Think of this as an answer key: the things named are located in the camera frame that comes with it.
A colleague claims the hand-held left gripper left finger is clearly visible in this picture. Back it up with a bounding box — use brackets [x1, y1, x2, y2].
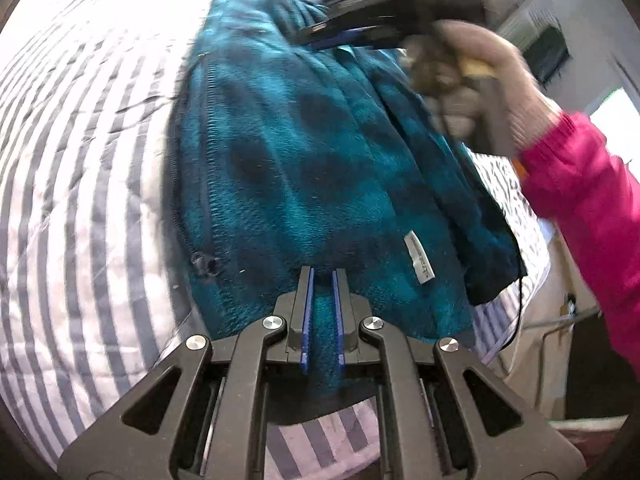
[56, 266, 317, 480]

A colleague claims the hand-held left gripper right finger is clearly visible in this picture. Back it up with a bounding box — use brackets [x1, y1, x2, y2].
[331, 268, 587, 480]

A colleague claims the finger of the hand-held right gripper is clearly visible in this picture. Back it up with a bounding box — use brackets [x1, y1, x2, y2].
[296, 19, 408, 52]

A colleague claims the teal plaid fleece jacket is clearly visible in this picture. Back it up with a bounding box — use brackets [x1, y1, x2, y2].
[162, 0, 529, 395]

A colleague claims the person's right hand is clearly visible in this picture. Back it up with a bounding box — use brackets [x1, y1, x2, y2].
[404, 21, 567, 152]

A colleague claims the blue white striped quilt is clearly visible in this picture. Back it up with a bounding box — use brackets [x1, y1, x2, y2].
[0, 0, 554, 477]

